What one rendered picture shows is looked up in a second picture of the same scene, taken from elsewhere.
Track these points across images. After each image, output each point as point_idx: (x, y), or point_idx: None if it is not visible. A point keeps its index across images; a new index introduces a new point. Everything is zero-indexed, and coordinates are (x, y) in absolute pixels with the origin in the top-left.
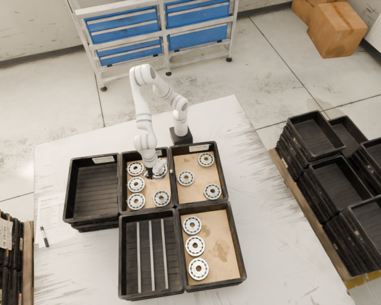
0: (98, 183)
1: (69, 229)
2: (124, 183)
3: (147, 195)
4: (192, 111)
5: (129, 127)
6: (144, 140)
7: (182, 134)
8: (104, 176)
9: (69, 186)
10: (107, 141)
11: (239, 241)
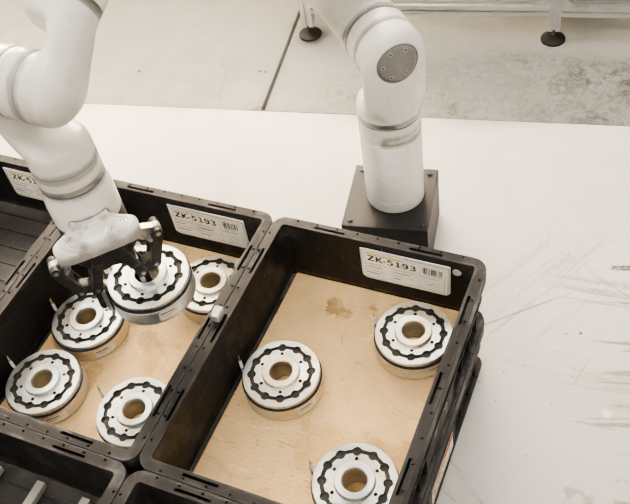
0: None
1: None
2: (47, 296)
3: (104, 378)
4: (503, 143)
5: (238, 130)
6: (5, 68)
7: (390, 205)
8: (22, 251)
9: None
10: (142, 153)
11: None
